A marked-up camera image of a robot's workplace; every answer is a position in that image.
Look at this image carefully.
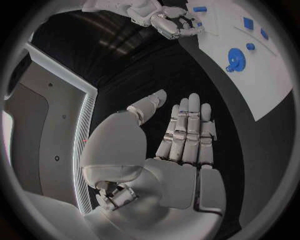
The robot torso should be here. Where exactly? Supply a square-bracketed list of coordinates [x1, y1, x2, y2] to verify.
[0, 42, 99, 216]

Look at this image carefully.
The white task board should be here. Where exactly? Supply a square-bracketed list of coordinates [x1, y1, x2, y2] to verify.
[184, 0, 295, 122]

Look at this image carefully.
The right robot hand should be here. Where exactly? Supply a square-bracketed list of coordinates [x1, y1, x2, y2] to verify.
[149, 6, 205, 41]

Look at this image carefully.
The blue gear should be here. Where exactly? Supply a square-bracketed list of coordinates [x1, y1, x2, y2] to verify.
[225, 47, 247, 73]

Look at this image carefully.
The blue square block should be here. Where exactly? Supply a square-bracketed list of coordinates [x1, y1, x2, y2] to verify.
[242, 16, 255, 30]

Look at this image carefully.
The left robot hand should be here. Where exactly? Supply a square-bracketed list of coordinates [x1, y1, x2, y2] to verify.
[79, 89, 227, 240]

